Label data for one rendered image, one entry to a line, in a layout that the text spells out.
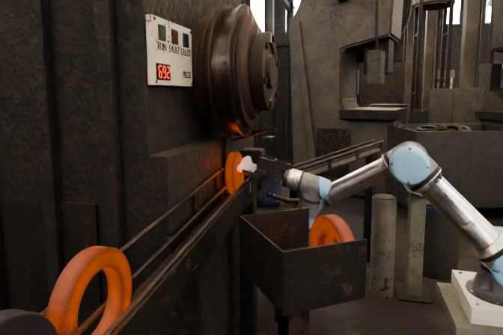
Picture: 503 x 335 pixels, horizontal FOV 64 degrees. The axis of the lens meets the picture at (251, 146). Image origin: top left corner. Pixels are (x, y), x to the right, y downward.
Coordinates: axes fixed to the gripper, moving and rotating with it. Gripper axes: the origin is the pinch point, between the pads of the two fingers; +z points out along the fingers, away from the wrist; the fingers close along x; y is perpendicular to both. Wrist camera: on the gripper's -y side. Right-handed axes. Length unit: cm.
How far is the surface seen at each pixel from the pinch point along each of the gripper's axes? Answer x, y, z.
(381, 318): -43, -59, -75
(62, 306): 95, -3, -3
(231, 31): 18, 46, 7
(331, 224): 52, 7, -37
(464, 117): -381, 44, -165
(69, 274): 92, 0, -1
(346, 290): 56, -5, -44
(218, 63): 19.9, 35.8, 8.4
